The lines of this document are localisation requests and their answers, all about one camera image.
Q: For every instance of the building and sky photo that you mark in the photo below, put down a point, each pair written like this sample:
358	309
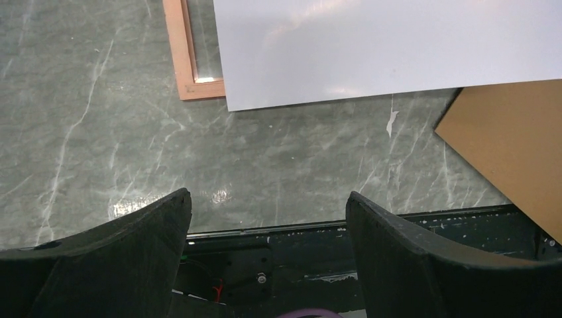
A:
276	53

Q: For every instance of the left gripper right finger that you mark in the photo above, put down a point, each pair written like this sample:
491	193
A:
407	271

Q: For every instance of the orange wooden picture frame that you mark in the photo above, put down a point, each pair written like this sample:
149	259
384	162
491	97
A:
190	85

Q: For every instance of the clear transparent sheet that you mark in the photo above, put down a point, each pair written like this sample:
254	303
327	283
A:
204	33

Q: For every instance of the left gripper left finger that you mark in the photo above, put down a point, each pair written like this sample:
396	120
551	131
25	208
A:
122	268

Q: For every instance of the brown backing board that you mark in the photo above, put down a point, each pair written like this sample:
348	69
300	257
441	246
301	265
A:
511	134

